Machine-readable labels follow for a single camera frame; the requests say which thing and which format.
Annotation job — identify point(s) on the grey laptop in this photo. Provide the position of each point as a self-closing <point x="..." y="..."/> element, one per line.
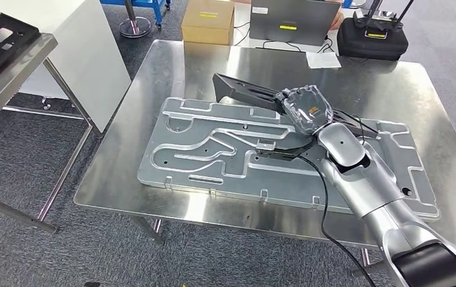
<point x="291" y="16"/>

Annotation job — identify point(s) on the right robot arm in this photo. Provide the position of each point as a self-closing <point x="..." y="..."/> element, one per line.
<point x="370" y="186"/>

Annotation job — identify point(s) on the stainless steel workbench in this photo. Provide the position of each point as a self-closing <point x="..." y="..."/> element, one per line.
<point x="390" y="91"/>

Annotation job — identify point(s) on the silver metal fixture plate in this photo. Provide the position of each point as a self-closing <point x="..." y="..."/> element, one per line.
<point x="232" y="186"/>

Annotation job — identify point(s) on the cardboard box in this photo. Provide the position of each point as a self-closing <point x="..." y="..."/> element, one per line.
<point x="208" y="29"/>

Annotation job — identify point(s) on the black plastic frame part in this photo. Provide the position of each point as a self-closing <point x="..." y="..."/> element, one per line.
<point x="28" y="33"/>
<point x="244" y="93"/>

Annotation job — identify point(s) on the white paper sheet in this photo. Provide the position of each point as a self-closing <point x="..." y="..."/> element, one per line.
<point x="323" y="60"/>

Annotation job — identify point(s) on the chrome stanchion with round base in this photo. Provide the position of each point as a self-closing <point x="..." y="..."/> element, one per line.
<point x="135" y="27"/>

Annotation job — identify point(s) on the stainless steel table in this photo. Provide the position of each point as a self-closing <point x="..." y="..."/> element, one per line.
<point x="22" y="71"/>

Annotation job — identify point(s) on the black metal bracket rig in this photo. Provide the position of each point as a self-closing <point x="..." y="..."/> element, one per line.
<point x="374" y="17"/>

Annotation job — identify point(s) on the person's forearm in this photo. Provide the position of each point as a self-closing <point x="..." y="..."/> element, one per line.
<point x="336" y="20"/>

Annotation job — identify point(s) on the white panel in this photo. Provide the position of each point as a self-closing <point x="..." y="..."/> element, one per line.
<point x="73" y="47"/>

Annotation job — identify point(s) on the black carrying case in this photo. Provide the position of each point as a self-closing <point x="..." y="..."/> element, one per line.
<point x="370" y="45"/>

